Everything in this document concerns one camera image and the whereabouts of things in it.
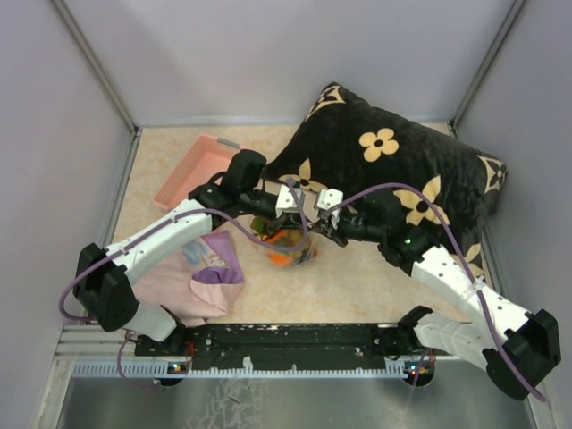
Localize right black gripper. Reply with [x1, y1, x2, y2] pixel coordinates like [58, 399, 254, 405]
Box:
[312, 206, 385, 247]

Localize brown longan bunch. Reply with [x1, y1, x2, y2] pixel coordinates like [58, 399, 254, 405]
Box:
[249, 216, 314, 251]

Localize clear zip bag orange zipper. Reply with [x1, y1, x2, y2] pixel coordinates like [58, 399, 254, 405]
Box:
[250, 216, 318, 267]

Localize orange persimmon with green calyx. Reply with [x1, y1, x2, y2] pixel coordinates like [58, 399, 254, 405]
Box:
[267, 251, 296, 266]

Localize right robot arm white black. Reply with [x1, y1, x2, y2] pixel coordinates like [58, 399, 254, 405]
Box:
[315, 189, 561, 402]

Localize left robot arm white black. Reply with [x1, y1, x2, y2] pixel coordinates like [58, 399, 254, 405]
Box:
[69, 149, 277, 355]

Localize pink plastic basket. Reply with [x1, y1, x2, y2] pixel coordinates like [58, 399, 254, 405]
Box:
[153, 134, 240, 212]

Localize black pillow cream flowers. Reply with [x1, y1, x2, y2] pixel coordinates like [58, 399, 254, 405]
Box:
[264, 82, 508, 277]

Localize pink purple cloth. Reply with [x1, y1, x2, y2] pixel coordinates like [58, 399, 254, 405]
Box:
[134, 231, 244, 327]

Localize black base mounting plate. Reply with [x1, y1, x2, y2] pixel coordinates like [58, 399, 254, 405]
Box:
[135, 324, 424, 371]

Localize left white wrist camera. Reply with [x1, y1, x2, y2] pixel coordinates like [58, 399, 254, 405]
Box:
[275, 185, 305, 217]

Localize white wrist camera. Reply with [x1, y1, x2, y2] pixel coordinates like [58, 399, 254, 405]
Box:
[315, 189, 343, 211]
[275, 185, 305, 217]

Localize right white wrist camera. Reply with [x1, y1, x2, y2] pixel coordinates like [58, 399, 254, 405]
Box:
[315, 189, 343, 211]

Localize white slotted cable duct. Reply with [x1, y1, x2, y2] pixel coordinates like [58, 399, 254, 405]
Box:
[71, 360, 430, 380]

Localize aluminium frame rail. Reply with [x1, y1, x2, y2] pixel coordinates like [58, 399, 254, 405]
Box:
[55, 322, 448, 361]

